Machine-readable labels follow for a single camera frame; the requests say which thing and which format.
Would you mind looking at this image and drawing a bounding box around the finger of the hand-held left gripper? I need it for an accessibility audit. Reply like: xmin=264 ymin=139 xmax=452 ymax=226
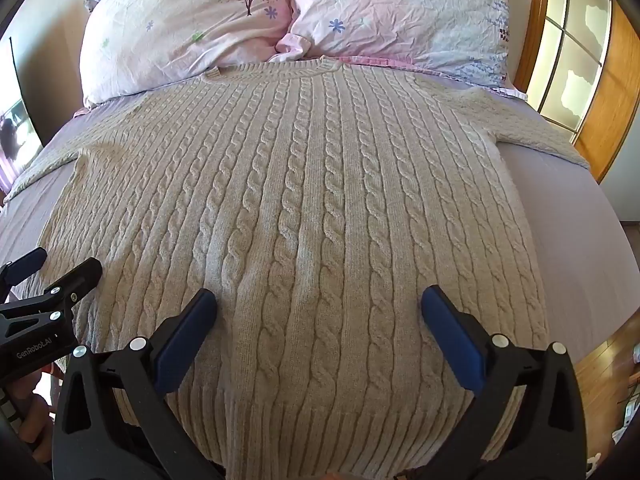
xmin=0 ymin=247 xmax=49 ymax=292
xmin=0 ymin=258 xmax=104 ymax=348

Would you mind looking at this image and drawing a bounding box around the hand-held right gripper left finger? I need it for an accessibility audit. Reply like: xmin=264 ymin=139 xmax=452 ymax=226
xmin=51 ymin=289 xmax=227 ymax=480

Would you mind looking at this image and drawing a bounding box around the person's left hand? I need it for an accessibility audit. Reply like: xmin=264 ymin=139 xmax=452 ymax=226
xmin=9 ymin=362 xmax=57 ymax=453

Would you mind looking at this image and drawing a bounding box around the wooden door with frosted panels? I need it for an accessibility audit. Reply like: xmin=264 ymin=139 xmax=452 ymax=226
xmin=514 ymin=0 xmax=640 ymax=184

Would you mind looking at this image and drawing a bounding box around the pink pillow with flower print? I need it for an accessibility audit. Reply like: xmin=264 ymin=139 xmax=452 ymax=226
xmin=274 ymin=0 xmax=517 ymax=95

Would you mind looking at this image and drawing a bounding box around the pink pillow with tree print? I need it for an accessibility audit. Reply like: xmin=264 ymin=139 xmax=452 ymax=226
xmin=79 ymin=0 xmax=297 ymax=109

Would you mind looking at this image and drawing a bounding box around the bright window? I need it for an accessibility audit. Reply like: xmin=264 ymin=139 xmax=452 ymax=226
xmin=0 ymin=35 xmax=45 ymax=196

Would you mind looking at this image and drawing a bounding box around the beige cable-knit sweater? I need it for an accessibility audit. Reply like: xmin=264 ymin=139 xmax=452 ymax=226
xmin=4 ymin=58 xmax=591 ymax=473

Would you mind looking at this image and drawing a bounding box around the lavender bed sheet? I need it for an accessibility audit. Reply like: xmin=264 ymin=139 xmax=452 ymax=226
xmin=0 ymin=62 xmax=640 ymax=378

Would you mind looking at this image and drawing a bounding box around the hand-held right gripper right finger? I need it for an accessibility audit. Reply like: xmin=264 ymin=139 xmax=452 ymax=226
xmin=421 ymin=285 xmax=589 ymax=480

